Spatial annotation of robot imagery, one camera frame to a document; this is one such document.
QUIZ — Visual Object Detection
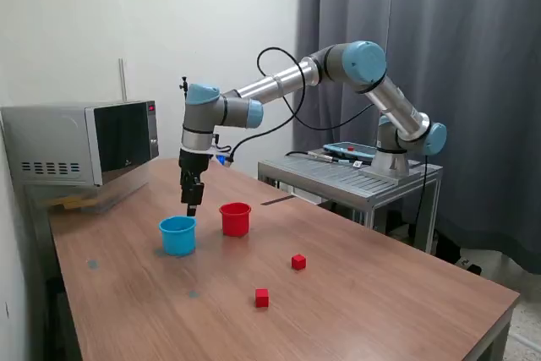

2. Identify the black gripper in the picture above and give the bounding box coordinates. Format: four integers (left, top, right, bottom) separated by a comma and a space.
178, 148, 211, 216

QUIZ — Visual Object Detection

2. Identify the blue plastic cup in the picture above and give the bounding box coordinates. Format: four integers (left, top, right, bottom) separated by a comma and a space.
158, 216, 198, 257

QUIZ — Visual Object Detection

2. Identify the red plastic cup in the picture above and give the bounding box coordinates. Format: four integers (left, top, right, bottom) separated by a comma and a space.
218, 202, 253, 238

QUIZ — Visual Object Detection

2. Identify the wooden block stack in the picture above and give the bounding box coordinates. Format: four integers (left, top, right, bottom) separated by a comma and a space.
46, 194, 92, 212

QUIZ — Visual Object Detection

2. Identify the silver microwave oven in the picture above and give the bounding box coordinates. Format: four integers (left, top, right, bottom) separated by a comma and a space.
0, 100, 161, 188

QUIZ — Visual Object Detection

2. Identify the blue teach pendant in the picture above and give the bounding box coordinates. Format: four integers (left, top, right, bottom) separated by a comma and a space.
323, 140, 377, 159

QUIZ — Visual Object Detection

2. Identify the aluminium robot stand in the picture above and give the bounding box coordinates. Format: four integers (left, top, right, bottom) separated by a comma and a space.
257, 153, 445, 254

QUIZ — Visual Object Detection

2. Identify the grey curtain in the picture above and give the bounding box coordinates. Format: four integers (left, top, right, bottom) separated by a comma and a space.
293, 0, 541, 276

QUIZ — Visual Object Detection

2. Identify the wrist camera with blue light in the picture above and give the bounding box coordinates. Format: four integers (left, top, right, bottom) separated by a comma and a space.
212, 145, 236, 167

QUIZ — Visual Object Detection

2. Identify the white wall pipe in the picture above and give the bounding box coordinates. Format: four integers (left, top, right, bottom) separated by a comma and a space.
117, 57, 128, 102

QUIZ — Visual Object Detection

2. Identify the pendant cable with silver plug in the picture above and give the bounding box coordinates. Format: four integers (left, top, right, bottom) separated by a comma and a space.
285, 149, 354, 165

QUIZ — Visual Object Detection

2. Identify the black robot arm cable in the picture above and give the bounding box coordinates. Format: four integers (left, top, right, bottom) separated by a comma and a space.
227, 46, 375, 163

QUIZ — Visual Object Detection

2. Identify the black stand power cable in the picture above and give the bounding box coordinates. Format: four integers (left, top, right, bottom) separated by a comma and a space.
410, 152, 429, 248

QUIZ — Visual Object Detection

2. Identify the grey table frame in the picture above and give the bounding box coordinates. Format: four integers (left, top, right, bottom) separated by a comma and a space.
468, 293, 522, 361

